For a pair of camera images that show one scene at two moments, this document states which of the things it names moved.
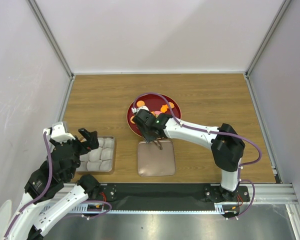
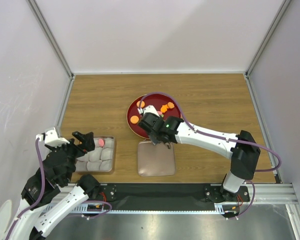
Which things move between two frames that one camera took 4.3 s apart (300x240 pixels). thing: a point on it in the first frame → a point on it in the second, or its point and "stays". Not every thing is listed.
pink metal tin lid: [152, 161] stays
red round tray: [156, 104] stays
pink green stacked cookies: [157, 113] stays
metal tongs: [158, 144] → [169, 144]
